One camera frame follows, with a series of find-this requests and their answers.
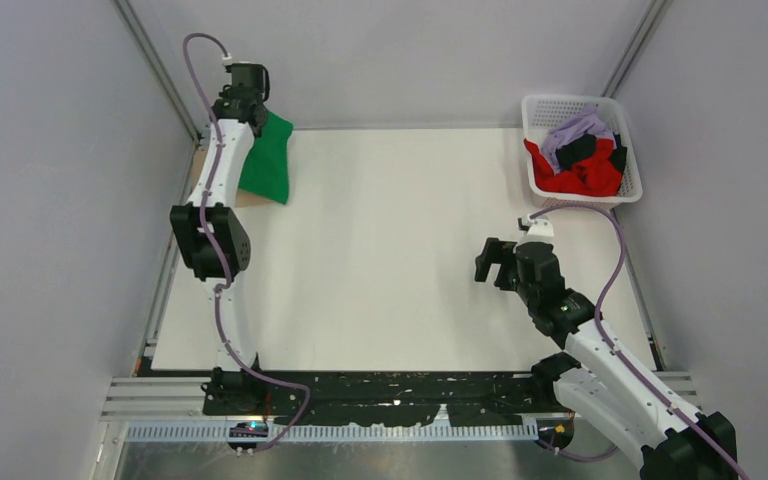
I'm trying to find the green t shirt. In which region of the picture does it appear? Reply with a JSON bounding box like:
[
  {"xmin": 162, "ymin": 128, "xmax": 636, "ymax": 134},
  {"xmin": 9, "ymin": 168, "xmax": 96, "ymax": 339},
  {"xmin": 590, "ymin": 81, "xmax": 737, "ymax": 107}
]
[{"xmin": 238, "ymin": 112, "xmax": 294, "ymax": 205}]

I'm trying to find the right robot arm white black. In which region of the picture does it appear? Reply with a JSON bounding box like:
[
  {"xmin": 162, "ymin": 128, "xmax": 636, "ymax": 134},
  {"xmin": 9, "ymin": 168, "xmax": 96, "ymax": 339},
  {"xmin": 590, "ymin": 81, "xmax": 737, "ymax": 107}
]
[{"xmin": 474, "ymin": 237, "xmax": 739, "ymax": 479}]

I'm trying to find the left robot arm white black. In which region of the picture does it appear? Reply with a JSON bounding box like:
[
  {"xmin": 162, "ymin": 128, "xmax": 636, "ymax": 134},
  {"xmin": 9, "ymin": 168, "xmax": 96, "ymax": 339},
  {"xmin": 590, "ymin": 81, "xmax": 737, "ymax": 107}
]
[{"xmin": 169, "ymin": 62, "xmax": 270, "ymax": 415}]

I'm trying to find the folded beige t shirt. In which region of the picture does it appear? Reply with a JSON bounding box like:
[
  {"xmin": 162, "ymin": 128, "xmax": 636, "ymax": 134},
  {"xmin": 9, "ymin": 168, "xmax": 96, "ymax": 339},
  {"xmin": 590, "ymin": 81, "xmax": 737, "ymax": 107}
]
[{"xmin": 186, "ymin": 148, "xmax": 272, "ymax": 208}]

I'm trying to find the red t shirt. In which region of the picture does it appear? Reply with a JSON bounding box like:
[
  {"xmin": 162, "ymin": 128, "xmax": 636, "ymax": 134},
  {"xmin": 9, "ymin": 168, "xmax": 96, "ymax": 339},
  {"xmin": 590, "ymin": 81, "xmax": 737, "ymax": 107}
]
[{"xmin": 523, "ymin": 139, "xmax": 624, "ymax": 197}]

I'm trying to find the black t shirt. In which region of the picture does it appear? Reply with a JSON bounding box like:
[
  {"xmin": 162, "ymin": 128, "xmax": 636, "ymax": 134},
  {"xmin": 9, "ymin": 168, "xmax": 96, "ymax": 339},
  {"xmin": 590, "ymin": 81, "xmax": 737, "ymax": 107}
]
[{"xmin": 555, "ymin": 134, "xmax": 628, "ymax": 173}]

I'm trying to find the white plastic laundry basket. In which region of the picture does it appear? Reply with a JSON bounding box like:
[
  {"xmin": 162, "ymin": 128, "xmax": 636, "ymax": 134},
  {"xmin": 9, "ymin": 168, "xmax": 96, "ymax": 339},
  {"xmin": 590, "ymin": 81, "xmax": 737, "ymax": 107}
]
[{"xmin": 521, "ymin": 94, "xmax": 643, "ymax": 209}]

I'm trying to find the lilac t shirt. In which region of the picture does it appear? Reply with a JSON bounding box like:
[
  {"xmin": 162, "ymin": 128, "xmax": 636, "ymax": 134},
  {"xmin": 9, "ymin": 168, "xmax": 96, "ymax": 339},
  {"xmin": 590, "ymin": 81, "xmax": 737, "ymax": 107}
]
[{"xmin": 540, "ymin": 103, "xmax": 616, "ymax": 174}]

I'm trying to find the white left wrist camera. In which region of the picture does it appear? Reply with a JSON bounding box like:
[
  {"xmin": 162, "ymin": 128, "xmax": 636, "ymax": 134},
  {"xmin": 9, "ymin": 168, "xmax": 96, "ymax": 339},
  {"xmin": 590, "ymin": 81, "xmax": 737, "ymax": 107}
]
[{"xmin": 222, "ymin": 55, "xmax": 249, "ymax": 67}]

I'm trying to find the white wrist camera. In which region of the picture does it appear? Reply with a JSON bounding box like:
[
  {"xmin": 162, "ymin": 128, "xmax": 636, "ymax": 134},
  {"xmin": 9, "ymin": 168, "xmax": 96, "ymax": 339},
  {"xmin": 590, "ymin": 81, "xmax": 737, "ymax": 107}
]
[
  {"xmin": 222, "ymin": 55, "xmax": 249, "ymax": 67},
  {"xmin": 518, "ymin": 216, "xmax": 554, "ymax": 243}
]

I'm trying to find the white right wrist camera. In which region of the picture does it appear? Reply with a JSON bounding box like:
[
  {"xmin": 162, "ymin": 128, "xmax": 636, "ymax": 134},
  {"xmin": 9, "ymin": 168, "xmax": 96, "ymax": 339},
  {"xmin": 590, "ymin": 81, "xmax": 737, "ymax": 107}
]
[{"xmin": 518, "ymin": 216, "xmax": 554, "ymax": 243}]

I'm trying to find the left aluminium frame post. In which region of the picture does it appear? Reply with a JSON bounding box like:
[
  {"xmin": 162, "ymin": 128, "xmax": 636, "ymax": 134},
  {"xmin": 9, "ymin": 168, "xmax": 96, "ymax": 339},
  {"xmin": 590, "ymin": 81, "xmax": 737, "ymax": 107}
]
[{"xmin": 110, "ymin": 0, "xmax": 203, "ymax": 146}]

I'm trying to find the aluminium frame post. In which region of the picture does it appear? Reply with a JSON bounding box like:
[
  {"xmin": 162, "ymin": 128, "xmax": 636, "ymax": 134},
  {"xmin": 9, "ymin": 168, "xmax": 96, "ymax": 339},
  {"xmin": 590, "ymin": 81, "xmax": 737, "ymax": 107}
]
[
  {"xmin": 110, "ymin": 0, "xmax": 203, "ymax": 146},
  {"xmin": 601, "ymin": 0, "xmax": 674, "ymax": 98}
]

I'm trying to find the right aluminium frame post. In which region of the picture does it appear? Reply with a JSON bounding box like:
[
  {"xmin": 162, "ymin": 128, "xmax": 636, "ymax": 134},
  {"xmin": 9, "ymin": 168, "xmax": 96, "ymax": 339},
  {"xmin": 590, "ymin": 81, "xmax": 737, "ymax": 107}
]
[{"xmin": 601, "ymin": 0, "xmax": 674, "ymax": 98}]

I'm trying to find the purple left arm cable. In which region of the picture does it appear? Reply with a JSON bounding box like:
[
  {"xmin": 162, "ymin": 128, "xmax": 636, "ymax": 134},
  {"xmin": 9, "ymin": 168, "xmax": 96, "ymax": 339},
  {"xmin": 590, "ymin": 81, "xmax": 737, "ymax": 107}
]
[{"xmin": 181, "ymin": 33, "xmax": 312, "ymax": 455}]

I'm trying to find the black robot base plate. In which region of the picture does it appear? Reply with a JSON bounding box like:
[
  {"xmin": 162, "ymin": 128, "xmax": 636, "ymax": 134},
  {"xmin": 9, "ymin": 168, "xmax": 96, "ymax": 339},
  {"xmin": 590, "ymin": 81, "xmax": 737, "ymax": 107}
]
[{"xmin": 201, "ymin": 369, "xmax": 564, "ymax": 427}]

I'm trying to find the white slotted cable duct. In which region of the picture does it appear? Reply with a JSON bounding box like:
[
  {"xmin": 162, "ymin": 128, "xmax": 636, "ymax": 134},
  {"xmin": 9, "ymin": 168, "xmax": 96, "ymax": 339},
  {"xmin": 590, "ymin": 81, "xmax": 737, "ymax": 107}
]
[{"xmin": 125, "ymin": 419, "xmax": 538, "ymax": 443}]

